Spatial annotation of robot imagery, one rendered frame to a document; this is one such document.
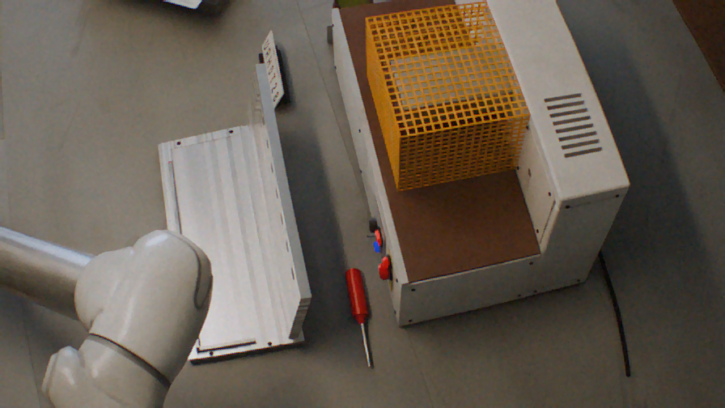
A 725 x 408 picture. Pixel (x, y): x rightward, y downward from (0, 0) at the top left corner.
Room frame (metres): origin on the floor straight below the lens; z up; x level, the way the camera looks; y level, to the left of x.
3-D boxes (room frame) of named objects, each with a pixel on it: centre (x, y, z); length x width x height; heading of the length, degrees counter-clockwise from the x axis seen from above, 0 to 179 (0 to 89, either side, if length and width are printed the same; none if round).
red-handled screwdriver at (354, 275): (0.58, 0.01, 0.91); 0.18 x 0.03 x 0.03; 8
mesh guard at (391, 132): (0.85, -0.13, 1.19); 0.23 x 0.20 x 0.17; 11
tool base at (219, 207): (0.74, 0.25, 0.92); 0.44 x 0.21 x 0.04; 11
